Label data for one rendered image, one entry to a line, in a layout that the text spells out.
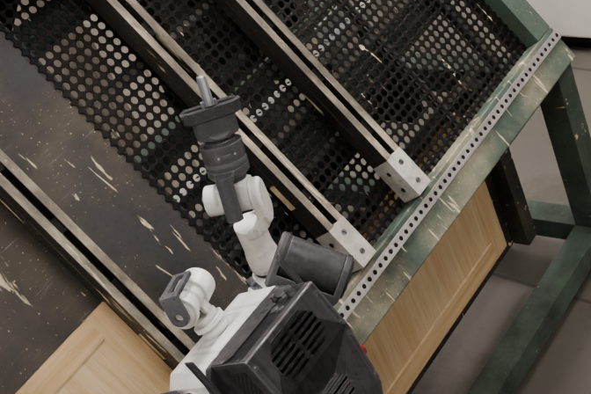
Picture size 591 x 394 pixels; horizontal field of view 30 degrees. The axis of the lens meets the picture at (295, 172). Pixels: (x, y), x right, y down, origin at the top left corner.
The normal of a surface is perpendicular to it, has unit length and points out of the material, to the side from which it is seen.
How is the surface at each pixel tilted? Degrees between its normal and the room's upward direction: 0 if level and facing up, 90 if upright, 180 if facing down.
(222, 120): 78
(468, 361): 0
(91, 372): 59
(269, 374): 67
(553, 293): 0
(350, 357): 82
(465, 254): 90
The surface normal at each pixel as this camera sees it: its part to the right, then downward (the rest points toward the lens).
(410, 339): 0.75, 0.11
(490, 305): -0.36, -0.77
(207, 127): 0.25, 0.25
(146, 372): 0.47, -0.30
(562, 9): -0.60, 0.62
